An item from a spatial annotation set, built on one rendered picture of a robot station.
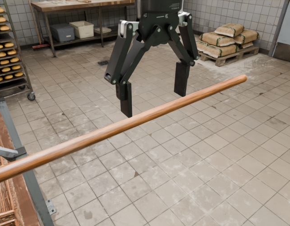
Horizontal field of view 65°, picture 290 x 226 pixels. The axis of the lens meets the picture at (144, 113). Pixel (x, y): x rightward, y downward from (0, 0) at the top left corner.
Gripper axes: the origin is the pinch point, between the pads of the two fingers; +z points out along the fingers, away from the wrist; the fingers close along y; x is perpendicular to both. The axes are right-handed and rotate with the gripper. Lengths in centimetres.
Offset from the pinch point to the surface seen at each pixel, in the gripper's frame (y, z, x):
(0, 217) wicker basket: -40, 59, 41
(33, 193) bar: -27, 59, 45
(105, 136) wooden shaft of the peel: -7.6, 12.4, 9.1
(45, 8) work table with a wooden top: 86, 48, 423
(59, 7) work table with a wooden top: 111, 48, 423
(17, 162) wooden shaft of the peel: -26.6, 10.9, 10.4
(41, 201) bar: -26, 65, 45
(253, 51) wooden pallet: 411, 125, 205
